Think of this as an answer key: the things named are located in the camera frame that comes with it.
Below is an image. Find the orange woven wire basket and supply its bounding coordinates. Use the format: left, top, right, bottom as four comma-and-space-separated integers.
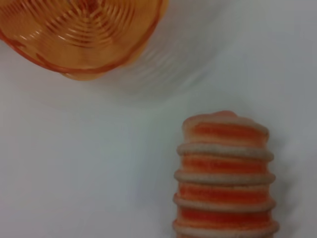
0, 0, 164, 82

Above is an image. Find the striped orange bread loaf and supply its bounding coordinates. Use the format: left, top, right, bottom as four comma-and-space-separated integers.
172, 110, 280, 238

